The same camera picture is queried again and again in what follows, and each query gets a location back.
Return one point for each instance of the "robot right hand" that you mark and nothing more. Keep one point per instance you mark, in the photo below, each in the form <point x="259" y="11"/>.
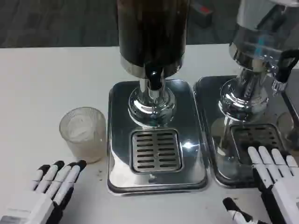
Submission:
<point x="280" y="177"/>

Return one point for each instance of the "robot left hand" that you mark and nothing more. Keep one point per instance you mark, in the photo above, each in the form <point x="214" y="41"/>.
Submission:
<point x="42" y="184"/>

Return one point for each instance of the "clear ribbed glass cup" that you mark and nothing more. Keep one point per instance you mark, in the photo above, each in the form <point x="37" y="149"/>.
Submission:
<point x="81" y="137"/>

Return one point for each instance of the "black dispenser tap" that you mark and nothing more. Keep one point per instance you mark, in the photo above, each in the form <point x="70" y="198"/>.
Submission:
<point x="283" y="67"/>
<point x="154" y="80"/>

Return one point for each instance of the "steel drip grid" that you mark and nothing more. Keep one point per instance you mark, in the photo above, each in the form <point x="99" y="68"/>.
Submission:
<point x="156" y="151"/>
<point x="254" y="135"/>

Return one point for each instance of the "steel drip tray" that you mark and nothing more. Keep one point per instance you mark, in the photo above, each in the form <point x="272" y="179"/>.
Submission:
<point x="217" y="140"/>
<point x="194" y="168"/>

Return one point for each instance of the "clear empty drink dispenser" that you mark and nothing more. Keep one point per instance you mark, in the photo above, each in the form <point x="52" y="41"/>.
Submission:
<point x="254" y="51"/>

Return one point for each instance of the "black box with red label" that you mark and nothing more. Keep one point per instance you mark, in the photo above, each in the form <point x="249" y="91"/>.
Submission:
<point x="203" y="11"/>

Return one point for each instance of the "dark drink dispenser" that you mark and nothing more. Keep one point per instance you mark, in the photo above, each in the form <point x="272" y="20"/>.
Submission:
<point x="151" y="30"/>

